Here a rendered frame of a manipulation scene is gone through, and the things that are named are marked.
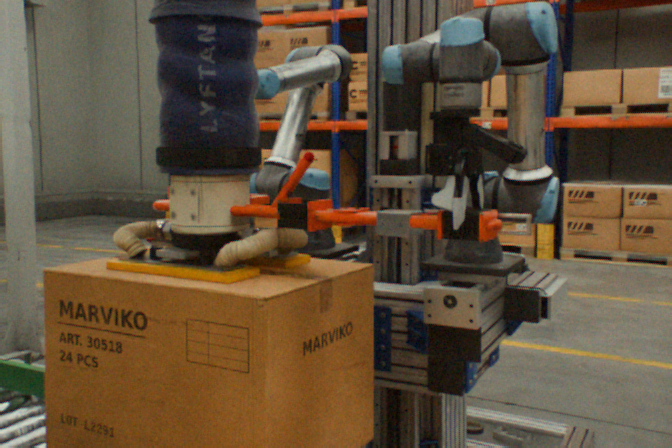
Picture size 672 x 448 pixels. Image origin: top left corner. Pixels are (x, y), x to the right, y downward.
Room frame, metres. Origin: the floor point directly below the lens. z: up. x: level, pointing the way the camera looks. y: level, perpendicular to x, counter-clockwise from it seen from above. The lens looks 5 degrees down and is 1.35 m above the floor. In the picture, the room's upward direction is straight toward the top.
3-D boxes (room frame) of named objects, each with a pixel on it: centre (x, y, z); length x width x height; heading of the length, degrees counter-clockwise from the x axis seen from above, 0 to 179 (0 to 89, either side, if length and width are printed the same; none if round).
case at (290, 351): (1.57, 0.28, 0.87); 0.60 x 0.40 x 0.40; 59
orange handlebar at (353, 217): (1.57, 0.05, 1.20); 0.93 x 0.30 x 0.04; 59
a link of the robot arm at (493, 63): (1.38, -0.24, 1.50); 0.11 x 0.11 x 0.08; 64
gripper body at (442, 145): (1.28, -0.21, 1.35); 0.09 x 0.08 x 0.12; 59
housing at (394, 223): (1.33, -0.11, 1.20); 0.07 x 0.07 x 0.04; 59
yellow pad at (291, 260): (1.65, 0.23, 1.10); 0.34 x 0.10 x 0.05; 59
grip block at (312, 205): (1.44, 0.07, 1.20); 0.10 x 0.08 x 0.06; 149
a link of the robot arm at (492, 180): (1.87, -0.36, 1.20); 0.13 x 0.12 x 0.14; 64
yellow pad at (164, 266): (1.49, 0.33, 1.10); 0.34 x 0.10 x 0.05; 59
